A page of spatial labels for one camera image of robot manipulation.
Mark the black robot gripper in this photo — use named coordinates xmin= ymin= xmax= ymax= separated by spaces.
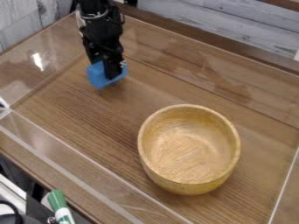
xmin=79 ymin=8 xmax=125 ymax=80

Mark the blue foam block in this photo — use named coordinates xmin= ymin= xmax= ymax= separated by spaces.
xmin=87 ymin=60 xmax=129 ymax=89

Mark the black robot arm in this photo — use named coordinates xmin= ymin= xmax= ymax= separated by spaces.
xmin=78 ymin=0 xmax=125 ymax=80

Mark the brown wooden bowl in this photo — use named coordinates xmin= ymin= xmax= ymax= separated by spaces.
xmin=138 ymin=104 xmax=242 ymax=195

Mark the green and white marker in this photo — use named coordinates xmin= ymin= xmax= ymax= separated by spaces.
xmin=47 ymin=189 xmax=77 ymax=224

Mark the clear acrylic corner bracket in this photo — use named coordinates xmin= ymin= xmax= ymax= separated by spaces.
xmin=75 ymin=10 xmax=85 ymax=37

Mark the clear acrylic tray wall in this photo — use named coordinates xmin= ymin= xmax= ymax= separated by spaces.
xmin=0 ymin=108 xmax=192 ymax=224

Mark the black cable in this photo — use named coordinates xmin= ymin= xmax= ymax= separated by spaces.
xmin=0 ymin=200 xmax=25 ymax=224

